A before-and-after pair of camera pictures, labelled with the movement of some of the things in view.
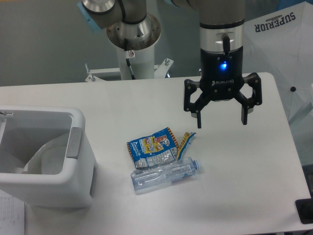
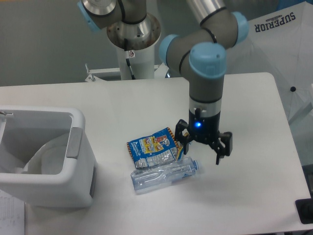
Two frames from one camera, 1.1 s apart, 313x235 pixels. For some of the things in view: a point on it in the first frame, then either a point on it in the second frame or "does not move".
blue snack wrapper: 159,148 does not move
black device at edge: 304,208 does not move
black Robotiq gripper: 221,74 -> 204,129
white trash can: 46,157 does not move
